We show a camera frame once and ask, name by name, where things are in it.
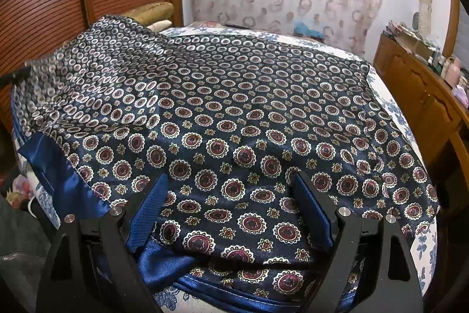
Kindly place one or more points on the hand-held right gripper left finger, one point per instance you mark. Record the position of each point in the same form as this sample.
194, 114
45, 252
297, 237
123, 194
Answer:
146, 217

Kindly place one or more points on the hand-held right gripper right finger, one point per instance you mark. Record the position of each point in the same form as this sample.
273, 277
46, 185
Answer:
315, 210

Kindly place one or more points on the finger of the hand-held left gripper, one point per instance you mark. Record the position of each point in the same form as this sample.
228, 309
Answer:
14, 75

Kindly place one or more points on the navy patterned satin shirt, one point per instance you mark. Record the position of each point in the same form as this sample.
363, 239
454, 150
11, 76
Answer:
238, 107

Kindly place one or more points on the dark cloth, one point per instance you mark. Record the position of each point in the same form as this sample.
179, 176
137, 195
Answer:
20, 247

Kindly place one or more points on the floral bed blanket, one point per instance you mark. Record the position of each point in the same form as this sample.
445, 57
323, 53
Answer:
388, 100

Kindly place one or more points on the wooden cabinet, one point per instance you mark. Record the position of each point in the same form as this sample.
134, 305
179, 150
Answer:
414, 93

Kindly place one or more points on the tan pillow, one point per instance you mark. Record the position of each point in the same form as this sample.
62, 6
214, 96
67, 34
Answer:
155, 10

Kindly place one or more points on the teal cloth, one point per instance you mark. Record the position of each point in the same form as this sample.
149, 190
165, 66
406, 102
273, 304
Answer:
307, 29

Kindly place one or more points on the cardboard box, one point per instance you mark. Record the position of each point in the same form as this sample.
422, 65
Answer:
416, 43

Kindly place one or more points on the pink bottle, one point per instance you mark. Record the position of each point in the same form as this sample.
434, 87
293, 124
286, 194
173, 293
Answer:
453, 73

